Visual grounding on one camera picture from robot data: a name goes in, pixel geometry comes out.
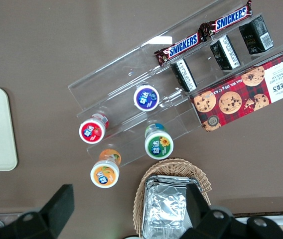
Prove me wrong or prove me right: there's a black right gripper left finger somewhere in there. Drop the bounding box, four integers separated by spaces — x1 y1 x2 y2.
6 184 75 239

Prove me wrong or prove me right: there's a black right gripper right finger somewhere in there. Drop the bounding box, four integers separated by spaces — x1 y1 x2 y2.
181 182 235 239

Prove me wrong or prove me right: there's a light wicker basket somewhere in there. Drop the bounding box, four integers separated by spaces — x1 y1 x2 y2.
132 157 212 239

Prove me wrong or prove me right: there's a white rectangular snack tray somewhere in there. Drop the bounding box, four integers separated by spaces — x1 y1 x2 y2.
232 211 283 239

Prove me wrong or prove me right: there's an aluminium foil container stack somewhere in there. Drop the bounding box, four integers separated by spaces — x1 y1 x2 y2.
141 175 203 239

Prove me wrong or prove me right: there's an orange yogurt cup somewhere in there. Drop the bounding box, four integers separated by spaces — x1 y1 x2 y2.
90 148 122 189

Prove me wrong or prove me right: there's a red yogurt cup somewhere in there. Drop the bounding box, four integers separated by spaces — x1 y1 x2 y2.
78 113 109 144

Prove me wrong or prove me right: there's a green yogurt cup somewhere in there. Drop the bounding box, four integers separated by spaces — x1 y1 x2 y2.
144 123 174 160

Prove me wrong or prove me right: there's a blue yogurt cup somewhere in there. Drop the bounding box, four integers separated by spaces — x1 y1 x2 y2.
133 84 160 112

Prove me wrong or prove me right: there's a red Walkers cookie box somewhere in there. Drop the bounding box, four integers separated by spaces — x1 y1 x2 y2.
188 46 283 132

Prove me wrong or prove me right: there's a small black carton box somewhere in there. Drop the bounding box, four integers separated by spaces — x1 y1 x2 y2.
210 34 241 71
238 15 274 55
170 58 198 93

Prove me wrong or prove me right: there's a clear acrylic stepped display stand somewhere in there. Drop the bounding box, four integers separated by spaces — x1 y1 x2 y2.
67 0 283 168

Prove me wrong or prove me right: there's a Snickers chocolate bar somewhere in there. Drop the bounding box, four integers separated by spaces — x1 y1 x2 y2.
153 32 207 67
199 0 254 38

